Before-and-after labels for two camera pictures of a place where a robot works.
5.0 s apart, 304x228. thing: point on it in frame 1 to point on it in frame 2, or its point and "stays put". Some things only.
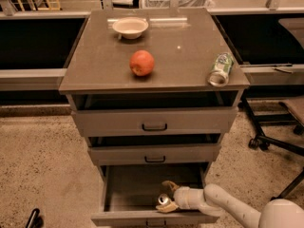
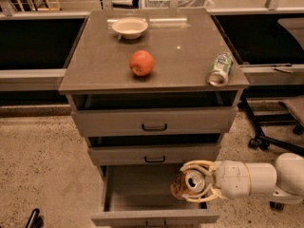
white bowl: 130,28 stays put
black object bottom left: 35,220 stays put
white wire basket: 185,1 stays put
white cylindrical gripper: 182,197 to 232,179
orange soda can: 163,199 to 187,182
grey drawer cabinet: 155,90 stays put
